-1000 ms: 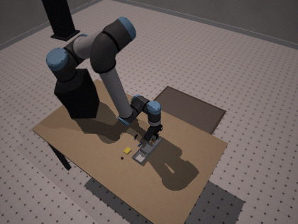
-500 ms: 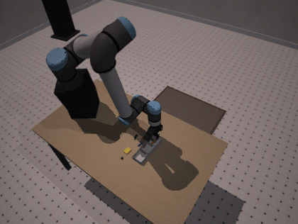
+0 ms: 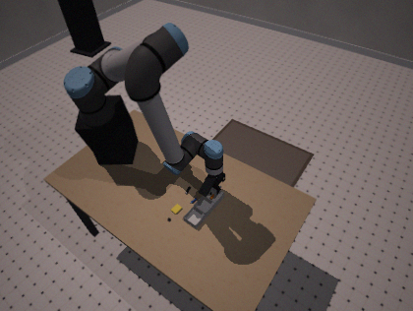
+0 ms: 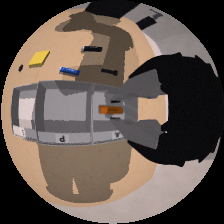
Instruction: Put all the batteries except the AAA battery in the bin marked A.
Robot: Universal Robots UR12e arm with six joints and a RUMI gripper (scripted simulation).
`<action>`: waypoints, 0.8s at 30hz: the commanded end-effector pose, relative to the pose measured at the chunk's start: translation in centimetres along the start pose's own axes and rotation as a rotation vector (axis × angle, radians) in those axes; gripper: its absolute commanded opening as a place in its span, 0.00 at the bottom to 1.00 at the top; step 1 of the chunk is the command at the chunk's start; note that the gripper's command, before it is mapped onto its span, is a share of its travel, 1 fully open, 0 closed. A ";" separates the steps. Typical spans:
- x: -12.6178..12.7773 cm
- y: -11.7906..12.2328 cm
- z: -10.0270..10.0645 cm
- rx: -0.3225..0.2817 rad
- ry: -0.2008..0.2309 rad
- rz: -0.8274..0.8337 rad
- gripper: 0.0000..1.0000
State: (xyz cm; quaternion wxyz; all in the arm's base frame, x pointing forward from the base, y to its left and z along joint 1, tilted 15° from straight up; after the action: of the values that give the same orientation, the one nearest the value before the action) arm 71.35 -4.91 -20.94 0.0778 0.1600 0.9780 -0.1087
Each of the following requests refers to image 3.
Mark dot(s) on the grey rack of bins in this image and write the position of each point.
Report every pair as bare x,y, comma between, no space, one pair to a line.
202,208

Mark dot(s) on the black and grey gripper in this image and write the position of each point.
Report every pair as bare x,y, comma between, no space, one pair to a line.
217,182

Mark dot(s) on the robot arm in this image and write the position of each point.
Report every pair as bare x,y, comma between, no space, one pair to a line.
152,56

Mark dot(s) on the yellow square pad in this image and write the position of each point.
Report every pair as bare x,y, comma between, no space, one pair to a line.
176,209

